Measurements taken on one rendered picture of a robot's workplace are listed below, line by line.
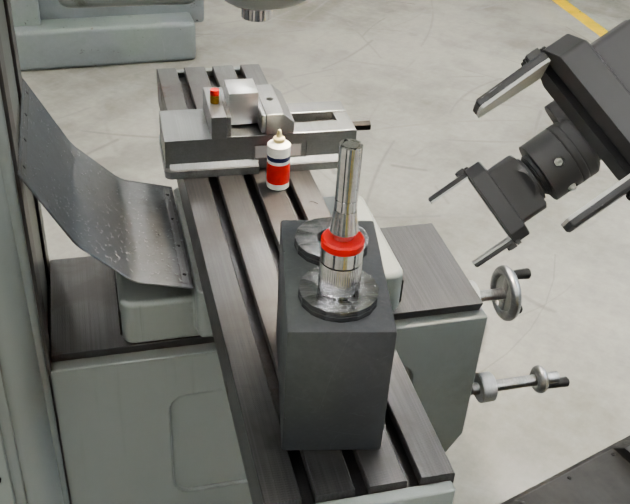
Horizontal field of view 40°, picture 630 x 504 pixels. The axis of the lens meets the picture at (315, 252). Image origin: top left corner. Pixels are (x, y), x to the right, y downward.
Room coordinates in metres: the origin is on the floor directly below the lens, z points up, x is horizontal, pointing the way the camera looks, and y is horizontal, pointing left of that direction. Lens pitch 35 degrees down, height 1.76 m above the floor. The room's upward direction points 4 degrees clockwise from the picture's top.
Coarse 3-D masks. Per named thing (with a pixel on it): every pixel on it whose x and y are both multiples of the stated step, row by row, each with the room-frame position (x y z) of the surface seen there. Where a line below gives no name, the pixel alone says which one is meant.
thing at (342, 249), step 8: (328, 232) 0.78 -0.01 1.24; (360, 232) 0.78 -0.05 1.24; (328, 240) 0.76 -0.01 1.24; (352, 240) 0.77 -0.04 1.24; (360, 240) 0.77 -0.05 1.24; (328, 248) 0.75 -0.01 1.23; (336, 248) 0.75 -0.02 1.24; (344, 248) 0.75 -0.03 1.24; (352, 248) 0.75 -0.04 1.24; (360, 248) 0.76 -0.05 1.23; (344, 256) 0.75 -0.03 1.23
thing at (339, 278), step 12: (324, 252) 0.76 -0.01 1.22; (360, 252) 0.76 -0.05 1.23; (324, 264) 0.76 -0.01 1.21; (336, 264) 0.75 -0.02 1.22; (348, 264) 0.75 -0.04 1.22; (360, 264) 0.76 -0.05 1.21; (324, 276) 0.76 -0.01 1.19; (336, 276) 0.75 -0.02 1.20; (348, 276) 0.75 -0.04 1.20; (360, 276) 0.76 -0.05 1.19; (324, 288) 0.75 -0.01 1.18; (336, 288) 0.75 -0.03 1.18; (348, 288) 0.75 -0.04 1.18
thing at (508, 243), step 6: (504, 240) 0.99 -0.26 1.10; (510, 240) 0.97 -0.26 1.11; (498, 246) 0.97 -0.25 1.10; (504, 246) 0.97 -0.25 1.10; (510, 246) 0.98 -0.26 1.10; (516, 246) 0.98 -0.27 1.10; (486, 252) 0.98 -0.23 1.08; (492, 252) 0.97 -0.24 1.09; (498, 252) 0.97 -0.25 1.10; (480, 258) 0.97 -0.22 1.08; (486, 258) 0.96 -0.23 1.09; (474, 264) 0.96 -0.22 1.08; (480, 264) 0.96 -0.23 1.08
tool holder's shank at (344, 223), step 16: (352, 144) 0.77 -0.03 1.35; (352, 160) 0.76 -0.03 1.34; (352, 176) 0.76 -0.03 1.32; (336, 192) 0.77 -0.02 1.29; (352, 192) 0.76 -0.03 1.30; (336, 208) 0.76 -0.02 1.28; (352, 208) 0.76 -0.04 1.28; (336, 224) 0.76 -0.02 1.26; (352, 224) 0.76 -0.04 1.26; (336, 240) 0.76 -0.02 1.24
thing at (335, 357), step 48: (288, 240) 0.88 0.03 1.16; (288, 288) 0.78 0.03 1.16; (384, 288) 0.79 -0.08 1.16; (288, 336) 0.71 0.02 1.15; (336, 336) 0.71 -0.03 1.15; (384, 336) 0.72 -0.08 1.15; (288, 384) 0.71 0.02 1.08; (336, 384) 0.71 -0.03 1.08; (384, 384) 0.72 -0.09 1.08; (288, 432) 0.71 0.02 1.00; (336, 432) 0.71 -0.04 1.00
